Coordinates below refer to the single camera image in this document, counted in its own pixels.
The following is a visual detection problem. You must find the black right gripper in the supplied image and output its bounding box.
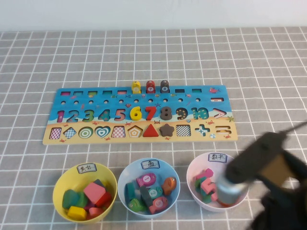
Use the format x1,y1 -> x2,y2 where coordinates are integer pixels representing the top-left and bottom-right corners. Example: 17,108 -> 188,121
256,150 -> 307,191

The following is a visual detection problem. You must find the paper label on pink bowl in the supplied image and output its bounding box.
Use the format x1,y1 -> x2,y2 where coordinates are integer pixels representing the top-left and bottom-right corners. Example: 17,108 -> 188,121
208,153 -> 228,163

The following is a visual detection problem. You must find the magenta wooden number piece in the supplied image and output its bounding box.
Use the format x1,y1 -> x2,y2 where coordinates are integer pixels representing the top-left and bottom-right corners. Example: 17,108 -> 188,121
195,168 -> 214,180

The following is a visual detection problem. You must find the pink plastic bowl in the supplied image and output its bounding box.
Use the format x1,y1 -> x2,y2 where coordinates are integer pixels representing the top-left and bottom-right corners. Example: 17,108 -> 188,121
186,152 -> 249,213

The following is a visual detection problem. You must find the orange wooden fish piece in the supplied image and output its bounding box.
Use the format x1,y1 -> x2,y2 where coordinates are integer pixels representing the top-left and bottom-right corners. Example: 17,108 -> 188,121
161,176 -> 177,195

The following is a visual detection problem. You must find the brown wooden star piece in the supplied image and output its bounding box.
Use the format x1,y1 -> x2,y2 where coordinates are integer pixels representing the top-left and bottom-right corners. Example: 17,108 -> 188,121
159,123 -> 175,137

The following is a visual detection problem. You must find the pink fish piece number five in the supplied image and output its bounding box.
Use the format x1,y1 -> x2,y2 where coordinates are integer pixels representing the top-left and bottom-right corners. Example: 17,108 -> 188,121
148,196 -> 169,215

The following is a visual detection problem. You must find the teal fish piece number two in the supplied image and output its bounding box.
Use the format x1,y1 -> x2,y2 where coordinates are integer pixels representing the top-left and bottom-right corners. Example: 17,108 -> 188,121
148,186 -> 164,199

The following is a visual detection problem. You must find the paper label on blue bowl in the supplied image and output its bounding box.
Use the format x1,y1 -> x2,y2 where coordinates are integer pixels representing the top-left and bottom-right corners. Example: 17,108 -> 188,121
141,160 -> 161,170

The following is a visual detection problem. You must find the pink fish piece number one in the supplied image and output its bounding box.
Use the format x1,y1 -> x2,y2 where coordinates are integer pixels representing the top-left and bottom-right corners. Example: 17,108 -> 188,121
136,172 -> 157,188

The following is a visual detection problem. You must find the red wooden triangle piece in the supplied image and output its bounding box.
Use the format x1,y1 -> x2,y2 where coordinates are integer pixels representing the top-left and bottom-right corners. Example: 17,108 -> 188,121
143,123 -> 159,138

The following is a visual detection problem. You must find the green wooden fish piece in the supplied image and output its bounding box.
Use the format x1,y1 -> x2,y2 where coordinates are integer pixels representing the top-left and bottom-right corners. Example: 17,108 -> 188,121
127,198 -> 147,213

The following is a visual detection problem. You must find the dark teal wooden fish piece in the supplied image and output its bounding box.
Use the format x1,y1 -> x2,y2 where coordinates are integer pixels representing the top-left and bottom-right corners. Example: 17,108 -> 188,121
124,182 -> 142,203

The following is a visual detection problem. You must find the light blue plastic bowl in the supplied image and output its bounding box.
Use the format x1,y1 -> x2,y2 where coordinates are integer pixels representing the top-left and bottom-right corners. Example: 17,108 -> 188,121
117,157 -> 181,218

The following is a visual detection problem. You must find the yellow wooden fish piece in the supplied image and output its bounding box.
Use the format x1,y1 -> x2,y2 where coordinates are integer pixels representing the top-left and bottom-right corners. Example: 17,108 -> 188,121
131,80 -> 142,94

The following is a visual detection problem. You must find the colourful wooden puzzle board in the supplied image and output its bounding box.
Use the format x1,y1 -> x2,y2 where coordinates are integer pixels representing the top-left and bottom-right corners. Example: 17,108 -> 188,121
42,85 -> 238,146

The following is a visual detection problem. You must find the paper label on yellow bowl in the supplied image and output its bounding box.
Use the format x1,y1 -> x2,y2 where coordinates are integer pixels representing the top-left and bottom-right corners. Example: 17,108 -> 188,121
77,163 -> 97,173

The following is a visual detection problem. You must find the yellow plastic bowl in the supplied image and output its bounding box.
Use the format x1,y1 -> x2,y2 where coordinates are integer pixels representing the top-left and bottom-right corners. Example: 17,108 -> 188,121
52,162 -> 118,225

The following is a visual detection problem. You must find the pink wooden number five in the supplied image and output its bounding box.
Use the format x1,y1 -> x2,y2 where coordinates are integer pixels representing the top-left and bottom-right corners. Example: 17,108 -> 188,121
200,178 -> 219,201

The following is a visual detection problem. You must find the brown wooden number eight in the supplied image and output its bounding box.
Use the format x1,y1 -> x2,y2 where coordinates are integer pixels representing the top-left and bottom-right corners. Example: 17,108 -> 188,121
160,106 -> 172,121

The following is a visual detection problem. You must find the red wooden number seven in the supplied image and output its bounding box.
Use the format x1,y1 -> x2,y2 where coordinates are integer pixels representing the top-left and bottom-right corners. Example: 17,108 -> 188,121
144,106 -> 157,121

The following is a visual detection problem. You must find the yellow wooden number six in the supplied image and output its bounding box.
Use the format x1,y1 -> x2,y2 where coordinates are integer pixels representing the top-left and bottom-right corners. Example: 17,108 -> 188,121
130,106 -> 142,122

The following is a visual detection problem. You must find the red wooden block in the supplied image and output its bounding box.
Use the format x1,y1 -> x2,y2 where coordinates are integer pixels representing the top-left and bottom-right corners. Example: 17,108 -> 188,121
95,191 -> 112,208

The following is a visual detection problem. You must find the dark grey wooden block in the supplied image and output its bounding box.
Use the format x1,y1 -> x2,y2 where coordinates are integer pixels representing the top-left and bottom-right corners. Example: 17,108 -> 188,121
93,179 -> 106,190

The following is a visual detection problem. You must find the pink wooden square block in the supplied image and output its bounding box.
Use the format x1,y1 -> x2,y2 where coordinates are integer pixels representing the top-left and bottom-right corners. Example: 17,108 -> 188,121
83,182 -> 106,204

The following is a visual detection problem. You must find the coral wooden block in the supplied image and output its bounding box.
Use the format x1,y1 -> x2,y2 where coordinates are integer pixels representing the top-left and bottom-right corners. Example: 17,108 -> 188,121
86,207 -> 105,220

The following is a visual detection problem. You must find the green wooden block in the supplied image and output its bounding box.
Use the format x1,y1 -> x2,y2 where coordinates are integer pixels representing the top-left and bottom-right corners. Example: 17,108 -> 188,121
76,191 -> 88,208

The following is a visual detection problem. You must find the yellow wooden block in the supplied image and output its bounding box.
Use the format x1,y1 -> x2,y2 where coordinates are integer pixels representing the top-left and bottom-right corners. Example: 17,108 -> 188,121
67,206 -> 88,220

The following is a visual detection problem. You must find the dark teal wooden block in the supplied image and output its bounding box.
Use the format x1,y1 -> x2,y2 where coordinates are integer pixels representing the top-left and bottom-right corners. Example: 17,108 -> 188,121
62,189 -> 80,209

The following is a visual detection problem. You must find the grey checked tablecloth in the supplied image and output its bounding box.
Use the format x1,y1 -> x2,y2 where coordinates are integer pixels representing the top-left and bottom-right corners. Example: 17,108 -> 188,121
0,26 -> 307,230

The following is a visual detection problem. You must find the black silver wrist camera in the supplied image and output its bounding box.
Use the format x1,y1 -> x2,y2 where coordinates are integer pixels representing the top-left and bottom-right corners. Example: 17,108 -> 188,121
217,131 -> 288,208

